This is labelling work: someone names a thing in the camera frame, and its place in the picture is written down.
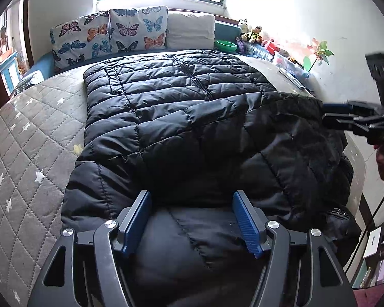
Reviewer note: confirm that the butterfly pillow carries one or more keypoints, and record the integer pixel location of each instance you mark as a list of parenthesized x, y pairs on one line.
[(80, 39), (138, 29)]

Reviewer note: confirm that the grey star quilted mattress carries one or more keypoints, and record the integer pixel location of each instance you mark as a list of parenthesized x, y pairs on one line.
[(41, 138)]

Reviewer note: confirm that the white plain pillow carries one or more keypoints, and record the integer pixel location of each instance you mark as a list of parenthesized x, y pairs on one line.
[(190, 30)]

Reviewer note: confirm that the blue sofa bed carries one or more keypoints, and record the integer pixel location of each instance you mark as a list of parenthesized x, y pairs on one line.
[(223, 31)]

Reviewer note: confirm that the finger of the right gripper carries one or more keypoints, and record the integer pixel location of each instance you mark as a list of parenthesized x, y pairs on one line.
[(338, 122), (337, 108)]

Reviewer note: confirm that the green bowl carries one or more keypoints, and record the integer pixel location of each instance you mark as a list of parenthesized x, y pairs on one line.
[(226, 46)]

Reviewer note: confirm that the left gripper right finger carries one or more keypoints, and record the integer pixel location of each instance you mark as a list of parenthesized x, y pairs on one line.
[(269, 243)]

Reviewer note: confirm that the black puffer jacket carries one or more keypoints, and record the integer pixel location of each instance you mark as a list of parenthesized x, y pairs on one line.
[(193, 127)]

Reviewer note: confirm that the left butterfly pillow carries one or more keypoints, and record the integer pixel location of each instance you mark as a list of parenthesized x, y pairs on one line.
[(80, 39)]

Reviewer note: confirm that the stuffed toy animals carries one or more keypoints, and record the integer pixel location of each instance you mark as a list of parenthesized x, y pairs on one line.
[(250, 34)]

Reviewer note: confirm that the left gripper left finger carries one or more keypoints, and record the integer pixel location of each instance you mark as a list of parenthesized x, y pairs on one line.
[(114, 242)]

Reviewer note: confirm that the right butterfly pillow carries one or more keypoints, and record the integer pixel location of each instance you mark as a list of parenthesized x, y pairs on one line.
[(138, 29)]

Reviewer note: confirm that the artificial flower plant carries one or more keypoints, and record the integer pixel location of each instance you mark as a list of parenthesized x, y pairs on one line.
[(317, 52)]

